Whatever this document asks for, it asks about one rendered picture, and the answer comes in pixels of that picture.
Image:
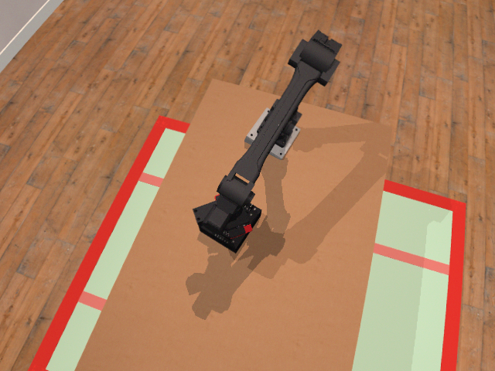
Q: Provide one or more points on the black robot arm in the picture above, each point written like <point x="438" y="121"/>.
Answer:
<point x="276" y="128"/>

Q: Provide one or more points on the black lighting desk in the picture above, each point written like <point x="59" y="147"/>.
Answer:
<point x="234" y="244"/>

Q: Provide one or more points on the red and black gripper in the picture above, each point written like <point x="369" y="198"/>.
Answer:
<point x="242" y="218"/>

